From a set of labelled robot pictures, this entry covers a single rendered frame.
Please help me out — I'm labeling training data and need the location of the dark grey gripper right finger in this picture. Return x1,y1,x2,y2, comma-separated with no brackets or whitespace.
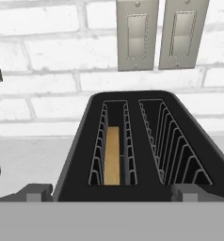
170,184,224,202

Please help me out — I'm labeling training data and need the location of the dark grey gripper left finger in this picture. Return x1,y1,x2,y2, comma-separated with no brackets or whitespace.
0,184,55,202

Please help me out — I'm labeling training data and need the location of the black two-slot toaster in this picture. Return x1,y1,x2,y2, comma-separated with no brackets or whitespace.
53,89,224,202

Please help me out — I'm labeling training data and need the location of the tan bread slice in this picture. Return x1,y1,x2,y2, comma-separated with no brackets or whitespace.
103,125,121,186

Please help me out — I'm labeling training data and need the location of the grey wall switch plate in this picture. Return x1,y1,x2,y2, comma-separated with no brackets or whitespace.
115,0,160,72
158,0,211,71

